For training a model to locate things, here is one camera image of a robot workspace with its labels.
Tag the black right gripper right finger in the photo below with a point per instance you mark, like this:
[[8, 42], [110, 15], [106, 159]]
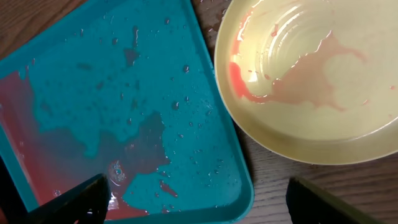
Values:
[[309, 204]]

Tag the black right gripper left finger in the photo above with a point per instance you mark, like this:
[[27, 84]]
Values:
[[85, 203]]

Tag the yellow-green plate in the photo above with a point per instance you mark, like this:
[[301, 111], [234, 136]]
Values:
[[312, 80]]

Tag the teal plastic tray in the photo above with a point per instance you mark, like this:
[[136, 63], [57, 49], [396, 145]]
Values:
[[126, 89]]

